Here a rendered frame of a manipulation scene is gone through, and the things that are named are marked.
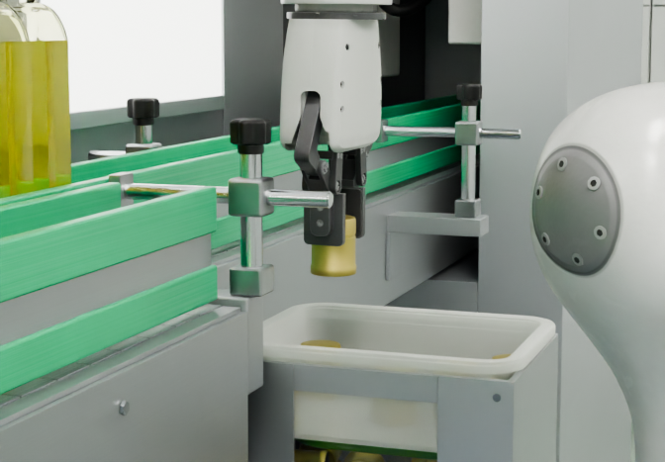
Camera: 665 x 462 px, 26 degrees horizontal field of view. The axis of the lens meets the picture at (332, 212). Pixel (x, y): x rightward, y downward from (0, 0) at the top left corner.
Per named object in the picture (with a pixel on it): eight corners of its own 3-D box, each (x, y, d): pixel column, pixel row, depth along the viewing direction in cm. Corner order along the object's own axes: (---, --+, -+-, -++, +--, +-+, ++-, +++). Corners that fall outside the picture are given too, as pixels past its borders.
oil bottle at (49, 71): (11, 292, 106) (2, -1, 104) (78, 296, 105) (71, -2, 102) (-33, 306, 101) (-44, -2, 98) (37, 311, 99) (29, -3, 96)
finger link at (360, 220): (338, 147, 115) (338, 231, 116) (324, 151, 112) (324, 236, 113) (376, 149, 114) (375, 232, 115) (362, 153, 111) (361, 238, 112)
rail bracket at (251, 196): (126, 281, 108) (123, 114, 106) (337, 294, 103) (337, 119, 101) (107, 287, 105) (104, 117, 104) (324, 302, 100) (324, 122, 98)
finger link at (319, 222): (307, 155, 109) (307, 242, 110) (291, 159, 106) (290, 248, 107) (346, 157, 108) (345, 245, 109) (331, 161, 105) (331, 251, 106)
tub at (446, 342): (302, 398, 125) (302, 299, 124) (559, 420, 118) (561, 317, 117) (222, 453, 109) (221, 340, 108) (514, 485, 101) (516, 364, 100)
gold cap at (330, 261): (362, 270, 112) (363, 215, 112) (346, 278, 109) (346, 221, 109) (321, 267, 114) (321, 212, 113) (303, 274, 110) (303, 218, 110)
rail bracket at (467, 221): (382, 272, 170) (383, 81, 167) (522, 281, 165) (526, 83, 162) (370, 279, 166) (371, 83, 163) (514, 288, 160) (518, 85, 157)
